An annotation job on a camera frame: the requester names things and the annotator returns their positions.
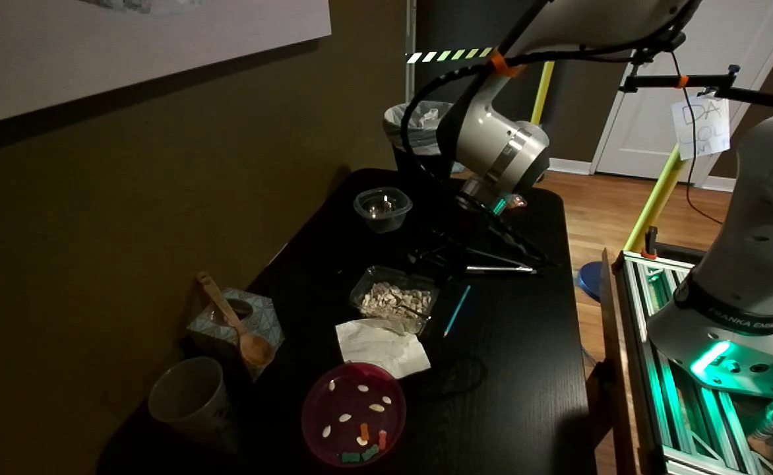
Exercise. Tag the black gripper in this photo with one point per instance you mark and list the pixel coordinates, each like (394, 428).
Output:
(490, 221)

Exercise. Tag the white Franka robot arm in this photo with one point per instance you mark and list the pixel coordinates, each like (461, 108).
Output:
(500, 141)

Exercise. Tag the clear square plastic bowl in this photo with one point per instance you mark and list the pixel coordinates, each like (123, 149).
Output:
(361, 304)

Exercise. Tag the wooden spoon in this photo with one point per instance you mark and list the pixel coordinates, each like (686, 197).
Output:
(254, 350)

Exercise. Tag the clear candy bag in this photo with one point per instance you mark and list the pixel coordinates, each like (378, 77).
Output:
(519, 201)

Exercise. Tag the long metal tongs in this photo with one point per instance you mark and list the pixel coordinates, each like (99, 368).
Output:
(506, 267)

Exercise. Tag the blue pencil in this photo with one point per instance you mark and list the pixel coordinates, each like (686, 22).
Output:
(457, 310)

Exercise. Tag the blue floor disc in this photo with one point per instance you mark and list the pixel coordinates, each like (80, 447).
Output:
(593, 281)

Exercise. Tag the pale seeds pile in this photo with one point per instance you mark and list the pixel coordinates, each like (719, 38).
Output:
(394, 304)

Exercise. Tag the white lined trash bin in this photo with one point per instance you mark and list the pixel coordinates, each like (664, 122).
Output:
(407, 121)

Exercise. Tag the yellow pole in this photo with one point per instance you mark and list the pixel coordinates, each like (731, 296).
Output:
(652, 200)
(541, 94)

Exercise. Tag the green white striped bar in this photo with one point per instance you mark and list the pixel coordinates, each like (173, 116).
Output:
(453, 58)

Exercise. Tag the white paper napkin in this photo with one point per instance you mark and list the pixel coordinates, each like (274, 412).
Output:
(376, 347)

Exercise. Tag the white panel door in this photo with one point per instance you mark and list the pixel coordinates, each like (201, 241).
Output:
(639, 134)

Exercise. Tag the pale seed on plate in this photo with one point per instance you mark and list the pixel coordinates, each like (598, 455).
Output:
(387, 399)
(376, 409)
(333, 385)
(325, 431)
(362, 390)
(345, 419)

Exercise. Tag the hanging white paper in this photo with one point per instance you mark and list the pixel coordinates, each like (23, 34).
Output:
(701, 127)

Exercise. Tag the red candy piece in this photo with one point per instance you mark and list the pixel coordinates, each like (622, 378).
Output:
(383, 436)

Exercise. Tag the orange candy piece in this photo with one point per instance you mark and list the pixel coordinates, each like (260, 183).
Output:
(362, 431)

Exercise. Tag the green candy piece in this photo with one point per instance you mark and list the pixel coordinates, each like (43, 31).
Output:
(374, 452)
(349, 457)

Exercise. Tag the maroon round plate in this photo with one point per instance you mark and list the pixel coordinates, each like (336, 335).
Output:
(354, 445)

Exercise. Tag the patterned tissue box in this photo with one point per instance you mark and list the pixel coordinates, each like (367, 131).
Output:
(215, 332)

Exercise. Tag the white paper cup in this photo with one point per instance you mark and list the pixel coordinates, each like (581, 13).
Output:
(188, 399)

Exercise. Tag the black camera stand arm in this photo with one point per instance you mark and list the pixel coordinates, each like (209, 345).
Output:
(667, 83)

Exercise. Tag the aluminium profile frame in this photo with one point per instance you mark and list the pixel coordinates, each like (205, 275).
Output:
(667, 412)

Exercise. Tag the white wall board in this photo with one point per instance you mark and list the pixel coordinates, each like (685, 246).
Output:
(97, 44)

